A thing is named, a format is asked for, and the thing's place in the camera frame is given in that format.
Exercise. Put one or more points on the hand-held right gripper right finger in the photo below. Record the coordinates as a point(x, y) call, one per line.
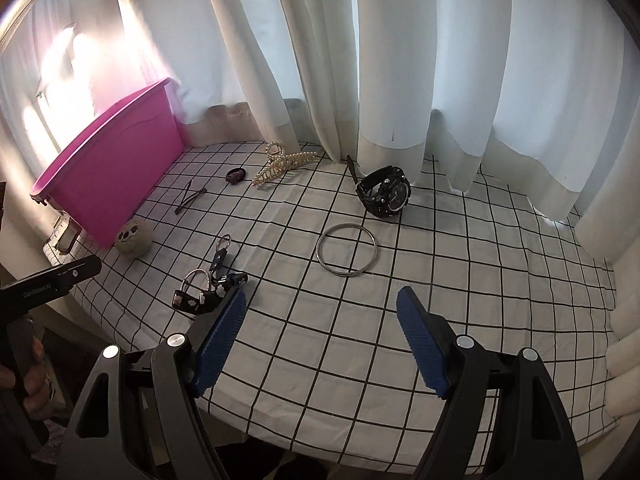
point(420, 345)

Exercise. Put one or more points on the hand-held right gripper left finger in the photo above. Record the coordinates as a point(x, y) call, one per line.
point(220, 342)

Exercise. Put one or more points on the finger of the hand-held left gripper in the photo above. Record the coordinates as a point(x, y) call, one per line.
point(75, 271)

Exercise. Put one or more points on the pink plastic tub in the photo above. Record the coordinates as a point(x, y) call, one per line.
point(115, 160)

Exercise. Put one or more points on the pearl claw hair clip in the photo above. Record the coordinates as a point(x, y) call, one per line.
point(280, 165)

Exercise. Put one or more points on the person's left hand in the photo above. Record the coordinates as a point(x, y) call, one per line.
point(36, 375)

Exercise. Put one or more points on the black flower hair clip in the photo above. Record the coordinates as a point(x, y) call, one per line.
point(220, 287)

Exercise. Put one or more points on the black padlock with hearts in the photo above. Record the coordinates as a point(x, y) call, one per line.
point(185, 300)

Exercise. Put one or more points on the round sloth face plush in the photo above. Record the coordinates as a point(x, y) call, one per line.
point(133, 239)

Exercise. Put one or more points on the white black checked tablecloth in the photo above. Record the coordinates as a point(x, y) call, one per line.
point(310, 345)

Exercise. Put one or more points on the silver bangle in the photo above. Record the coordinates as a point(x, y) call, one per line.
point(326, 242)

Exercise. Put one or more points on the black wrist watch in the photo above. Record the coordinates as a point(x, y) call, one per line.
point(385, 192)

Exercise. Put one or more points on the white curtain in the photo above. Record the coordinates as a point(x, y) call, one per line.
point(400, 50)

